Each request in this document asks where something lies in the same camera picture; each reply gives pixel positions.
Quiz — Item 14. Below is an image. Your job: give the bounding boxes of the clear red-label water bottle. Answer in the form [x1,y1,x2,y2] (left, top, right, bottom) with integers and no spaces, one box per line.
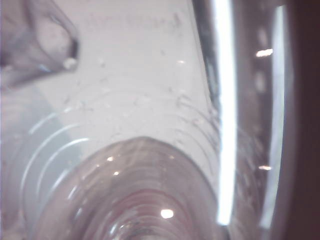
[0,0,320,240]

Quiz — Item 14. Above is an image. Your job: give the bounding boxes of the grey faceted glass cup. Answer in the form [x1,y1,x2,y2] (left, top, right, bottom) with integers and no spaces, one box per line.
[0,0,80,86]

